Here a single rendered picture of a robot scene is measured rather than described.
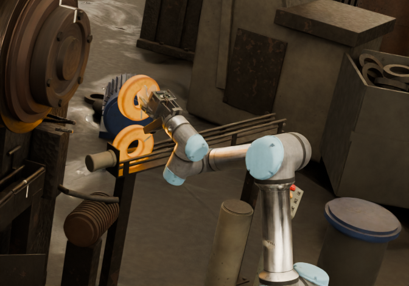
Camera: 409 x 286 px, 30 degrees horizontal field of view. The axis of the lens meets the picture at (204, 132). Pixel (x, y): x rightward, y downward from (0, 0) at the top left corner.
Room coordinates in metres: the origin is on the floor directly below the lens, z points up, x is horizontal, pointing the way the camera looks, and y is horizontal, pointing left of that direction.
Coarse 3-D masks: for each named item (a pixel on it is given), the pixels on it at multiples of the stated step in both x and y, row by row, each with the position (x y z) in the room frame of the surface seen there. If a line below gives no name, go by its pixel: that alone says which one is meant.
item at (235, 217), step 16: (224, 208) 2.50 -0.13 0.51; (240, 208) 2.51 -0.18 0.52; (224, 224) 2.48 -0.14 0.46; (240, 224) 2.47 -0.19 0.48; (224, 240) 2.47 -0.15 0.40; (240, 240) 2.48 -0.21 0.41; (224, 256) 2.47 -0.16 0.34; (240, 256) 2.50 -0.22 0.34; (208, 272) 2.50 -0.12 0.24; (224, 272) 2.47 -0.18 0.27
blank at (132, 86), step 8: (128, 80) 2.42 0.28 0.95; (136, 80) 2.41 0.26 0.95; (144, 80) 2.43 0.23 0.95; (152, 80) 2.46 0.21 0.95; (128, 88) 2.39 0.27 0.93; (136, 88) 2.41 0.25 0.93; (120, 96) 2.39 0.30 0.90; (128, 96) 2.39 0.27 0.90; (120, 104) 2.39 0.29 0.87; (128, 104) 2.39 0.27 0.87; (128, 112) 2.40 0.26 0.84; (136, 112) 2.42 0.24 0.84; (136, 120) 2.42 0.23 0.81
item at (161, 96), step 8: (152, 96) 2.34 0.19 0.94; (160, 96) 2.33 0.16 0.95; (168, 96) 2.35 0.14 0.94; (152, 104) 2.34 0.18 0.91; (160, 104) 2.32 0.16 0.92; (168, 104) 2.33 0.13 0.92; (176, 104) 2.33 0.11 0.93; (152, 112) 2.33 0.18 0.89; (160, 112) 2.33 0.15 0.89; (168, 112) 2.30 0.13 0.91; (176, 112) 2.32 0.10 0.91; (168, 120) 2.28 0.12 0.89
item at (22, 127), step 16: (0, 0) 1.86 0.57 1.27; (16, 0) 1.85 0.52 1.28; (0, 16) 1.83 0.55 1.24; (16, 16) 1.85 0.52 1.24; (0, 32) 1.81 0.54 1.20; (0, 48) 1.78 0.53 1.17; (0, 64) 1.79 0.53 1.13; (0, 80) 1.79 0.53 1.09; (0, 96) 1.80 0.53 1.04; (0, 112) 1.81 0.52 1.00; (48, 112) 2.10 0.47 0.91; (16, 128) 1.91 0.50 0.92; (32, 128) 2.01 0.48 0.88
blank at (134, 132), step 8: (128, 128) 2.42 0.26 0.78; (136, 128) 2.42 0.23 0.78; (120, 136) 2.40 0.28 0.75; (128, 136) 2.40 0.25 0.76; (136, 136) 2.43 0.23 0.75; (144, 136) 2.45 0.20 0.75; (152, 136) 2.47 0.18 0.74; (120, 144) 2.38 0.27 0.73; (128, 144) 2.41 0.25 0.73; (144, 144) 2.45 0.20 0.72; (152, 144) 2.48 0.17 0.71; (120, 152) 2.39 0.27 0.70; (136, 152) 2.45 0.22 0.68; (144, 152) 2.46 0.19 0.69; (120, 160) 2.39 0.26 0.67; (136, 160) 2.44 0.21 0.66
